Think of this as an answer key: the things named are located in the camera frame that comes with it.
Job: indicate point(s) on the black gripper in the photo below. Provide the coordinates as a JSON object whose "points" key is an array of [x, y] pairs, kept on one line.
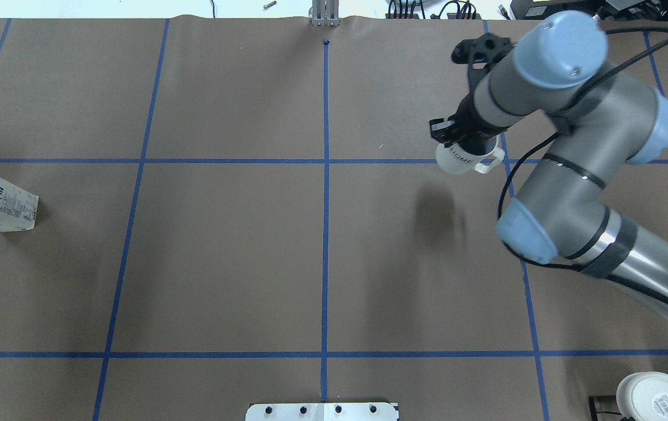
{"points": [[473, 123]]}

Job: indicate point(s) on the white mug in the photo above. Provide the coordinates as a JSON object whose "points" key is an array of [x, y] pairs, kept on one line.
{"points": [[481, 156]]}

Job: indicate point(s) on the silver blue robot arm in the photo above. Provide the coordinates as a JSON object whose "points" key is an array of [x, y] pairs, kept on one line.
{"points": [[603, 117]]}

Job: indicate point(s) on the brown paper table cover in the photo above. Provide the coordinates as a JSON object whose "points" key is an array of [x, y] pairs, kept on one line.
{"points": [[244, 211]]}

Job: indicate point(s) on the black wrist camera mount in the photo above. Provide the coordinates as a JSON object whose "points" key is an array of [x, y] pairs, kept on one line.
{"points": [[481, 55]]}

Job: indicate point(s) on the aluminium frame post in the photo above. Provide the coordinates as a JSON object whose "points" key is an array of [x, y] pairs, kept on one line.
{"points": [[325, 13]]}

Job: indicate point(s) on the black wire cup rack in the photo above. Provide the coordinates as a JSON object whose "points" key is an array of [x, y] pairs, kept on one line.
{"points": [[603, 407]]}

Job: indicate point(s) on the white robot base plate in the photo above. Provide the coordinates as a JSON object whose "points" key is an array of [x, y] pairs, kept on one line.
{"points": [[324, 411]]}

